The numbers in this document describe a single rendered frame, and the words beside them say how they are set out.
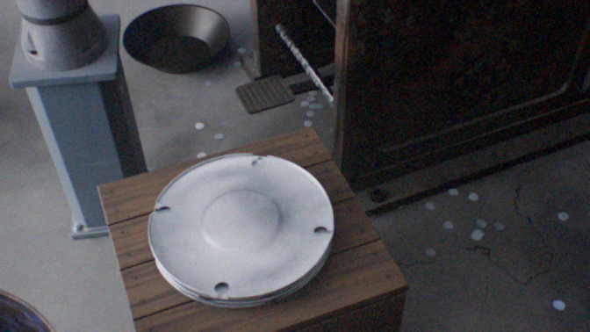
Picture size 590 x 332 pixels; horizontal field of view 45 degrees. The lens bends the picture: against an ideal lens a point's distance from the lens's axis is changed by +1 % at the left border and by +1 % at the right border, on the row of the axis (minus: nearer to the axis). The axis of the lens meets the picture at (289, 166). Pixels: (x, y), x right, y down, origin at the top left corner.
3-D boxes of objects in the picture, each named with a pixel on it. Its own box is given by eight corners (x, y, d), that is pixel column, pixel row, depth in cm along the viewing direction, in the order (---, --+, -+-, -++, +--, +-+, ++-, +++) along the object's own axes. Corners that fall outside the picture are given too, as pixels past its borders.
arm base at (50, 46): (19, 75, 126) (2, 28, 119) (29, 25, 136) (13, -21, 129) (106, 67, 127) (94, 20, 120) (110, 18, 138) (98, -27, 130)
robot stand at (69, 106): (70, 240, 157) (8, 82, 125) (76, 179, 170) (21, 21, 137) (155, 230, 159) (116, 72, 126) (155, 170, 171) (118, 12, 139)
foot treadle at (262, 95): (249, 129, 165) (248, 112, 161) (234, 103, 171) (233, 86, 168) (465, 62, 180) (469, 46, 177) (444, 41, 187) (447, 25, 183)
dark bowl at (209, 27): (143, 99, 190) (138, 79, 185) (115, 39, 209) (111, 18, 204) (247, 70, 198) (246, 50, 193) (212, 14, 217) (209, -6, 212)
